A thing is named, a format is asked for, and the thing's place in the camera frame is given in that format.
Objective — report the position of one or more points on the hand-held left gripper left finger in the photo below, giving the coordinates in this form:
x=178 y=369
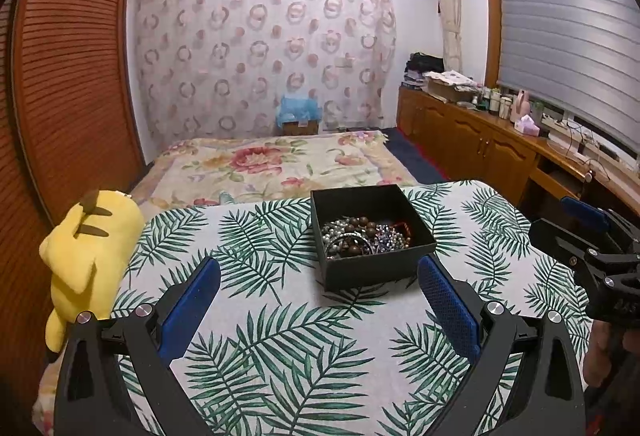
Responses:
x=192 y=301

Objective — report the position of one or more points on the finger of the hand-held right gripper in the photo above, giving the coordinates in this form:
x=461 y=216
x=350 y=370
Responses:
x=585 y=213
x=555 y=236

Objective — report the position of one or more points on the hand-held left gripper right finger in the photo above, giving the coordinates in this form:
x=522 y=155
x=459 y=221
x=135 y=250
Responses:
x=447 y=301

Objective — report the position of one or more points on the black jewelry box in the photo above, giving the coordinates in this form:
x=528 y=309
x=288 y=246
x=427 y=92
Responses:
x=370 y=273

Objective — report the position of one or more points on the purple beaded jewelry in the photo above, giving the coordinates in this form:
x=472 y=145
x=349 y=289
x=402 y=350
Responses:
x=387 y=236

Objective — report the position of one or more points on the silver bangle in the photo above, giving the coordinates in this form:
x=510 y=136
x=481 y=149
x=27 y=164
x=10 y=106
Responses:
x=345 y=245

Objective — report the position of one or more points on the person's right hand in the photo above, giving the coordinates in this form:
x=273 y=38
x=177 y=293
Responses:
x=602 y=353

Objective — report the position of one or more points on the green leaf print tablecloth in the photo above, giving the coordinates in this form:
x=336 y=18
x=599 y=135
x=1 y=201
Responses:
x=280 y=341

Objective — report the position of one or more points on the pink tissue box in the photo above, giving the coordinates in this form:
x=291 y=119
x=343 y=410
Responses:
x=527 y=125

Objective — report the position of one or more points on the yellow plush toy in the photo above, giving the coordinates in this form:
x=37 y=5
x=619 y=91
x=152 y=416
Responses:
x=95 y=241

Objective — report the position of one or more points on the long wooden cabinet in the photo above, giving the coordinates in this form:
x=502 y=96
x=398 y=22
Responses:
x=480 y=140

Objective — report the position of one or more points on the pink bag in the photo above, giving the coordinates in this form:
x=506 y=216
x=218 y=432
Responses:
x=521 y=104

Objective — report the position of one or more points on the row of toiletry bottles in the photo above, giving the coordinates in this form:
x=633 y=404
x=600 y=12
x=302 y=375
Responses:
x=492 y=103

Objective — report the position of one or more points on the floral bed blanket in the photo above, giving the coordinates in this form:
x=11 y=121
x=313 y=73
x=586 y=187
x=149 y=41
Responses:
x=260 y=165

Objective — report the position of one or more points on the grey window blind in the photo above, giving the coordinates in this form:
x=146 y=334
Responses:
x=560 y=40

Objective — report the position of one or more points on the flat cardboard box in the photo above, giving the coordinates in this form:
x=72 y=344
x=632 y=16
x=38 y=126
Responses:
x=450 y=91

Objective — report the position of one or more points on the small cardboard box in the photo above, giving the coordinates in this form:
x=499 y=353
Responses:
x=300 y=127

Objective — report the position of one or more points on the pile of folded clothes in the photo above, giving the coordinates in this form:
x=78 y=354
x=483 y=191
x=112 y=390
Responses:
x=425 y=65

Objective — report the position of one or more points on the wooden louvered wardrobe door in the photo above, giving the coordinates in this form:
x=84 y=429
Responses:
x=70 y=90

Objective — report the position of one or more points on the plain cream curtain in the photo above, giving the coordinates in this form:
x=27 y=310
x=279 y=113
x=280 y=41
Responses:
x=450 y=5

